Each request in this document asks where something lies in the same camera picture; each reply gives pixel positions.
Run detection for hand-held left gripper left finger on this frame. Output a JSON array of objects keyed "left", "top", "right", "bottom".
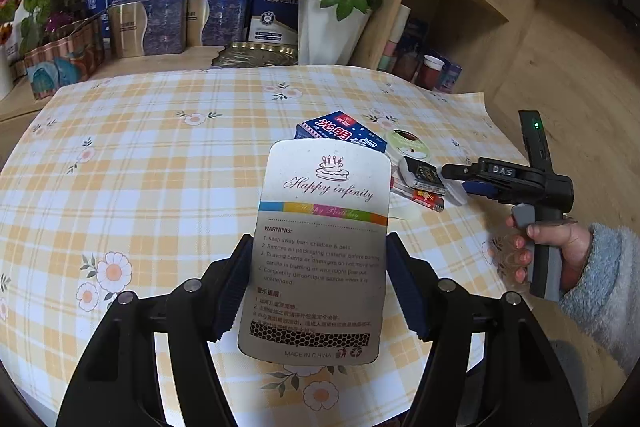
[{"left": 59, "top": 233, "right": 256, "bottom": 427}]

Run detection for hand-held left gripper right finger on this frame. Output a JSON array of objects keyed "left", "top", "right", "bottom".
[{"left": 385, "top": 232, "right": 583, "bottom": 427}]

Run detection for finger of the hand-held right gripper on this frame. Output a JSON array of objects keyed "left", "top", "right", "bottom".
[
  {"left": 437, "top": 163, "right": 482, "bottom": 184},
  {"left": 462, "top": 182, "right": 501, "bottom": 200}
]

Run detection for dark printed small packet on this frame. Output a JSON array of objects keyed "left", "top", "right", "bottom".
[{"left": 399, "top": 156, "right": 448, "bottom": 196}]

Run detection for beige printed candle card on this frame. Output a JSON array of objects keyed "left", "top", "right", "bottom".
[{"left": 237, "top": 138, "right": 392, "bottom": 365}]

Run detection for blue ice cream carton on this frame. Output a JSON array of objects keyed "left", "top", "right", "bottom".
[{"left": 294, "top": 109, "right": 387, "bottom": 156}]

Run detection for person's right forearm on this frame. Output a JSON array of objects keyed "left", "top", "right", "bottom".
[{"left": 559, "top": 222, "right": 640, "bottom": 378}]

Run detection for person's right hand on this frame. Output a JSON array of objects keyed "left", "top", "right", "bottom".
[{"left": 505, "top": 214, "right": 594, "bottom": 286}]

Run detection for white plastic piece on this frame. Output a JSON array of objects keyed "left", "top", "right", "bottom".
[{"left": 442, "top": 184, "right": 470, "bottom": 208}]

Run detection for red and white wrapper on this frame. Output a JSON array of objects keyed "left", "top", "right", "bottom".
[{"left": 390, "top": 179, "right": 446, "bottom": 212}]

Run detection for red cup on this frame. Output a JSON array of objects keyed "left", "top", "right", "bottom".
[{"left": 415, "top": 54, "right": 446, "bottom": 90}]

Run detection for stack of paper cups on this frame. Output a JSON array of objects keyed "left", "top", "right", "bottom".
[{"left": 384, "top": 4, "right": 413, "bottom": 72}]

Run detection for yellow checked floral tablecloth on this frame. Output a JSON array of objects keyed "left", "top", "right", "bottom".
[{"left": 0, "top": 64, "right": 561, "bottom": 418}]

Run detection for wooden shelf unit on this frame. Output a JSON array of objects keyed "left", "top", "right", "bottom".
[{"left": 350, "top": 0, "right": 546, "bottom": 96}]

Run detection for white angular vase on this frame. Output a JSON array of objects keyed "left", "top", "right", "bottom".
[{"left": 298, "top": 0, "right": 372, "bottom": 66}]

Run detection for golden metal tray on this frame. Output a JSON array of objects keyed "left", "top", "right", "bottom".
[{"left": 212, "top": 41, "right": 300, "bottom": 68}]

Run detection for blue box with white label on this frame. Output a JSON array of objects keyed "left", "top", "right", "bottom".
[{"left": 247, "top": 0, "right": 301, "bottom": 45}]

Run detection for gold and blue gift box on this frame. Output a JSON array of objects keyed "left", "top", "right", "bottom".
[
  {"left": 107, "top": 0, "right": 187, "bottom": 58},
  {"left": 185, "top": 0, "right": 248, "bottom": 48}
]

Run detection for copper and teal tin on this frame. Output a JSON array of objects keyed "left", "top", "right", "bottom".
[{"left": 24, "top": 18, "right": 106, "bottom": 100}]

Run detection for purple flowers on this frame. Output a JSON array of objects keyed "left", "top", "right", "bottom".
[{"left": 45, "top": 11, "right": 77, "bottom": 34}]

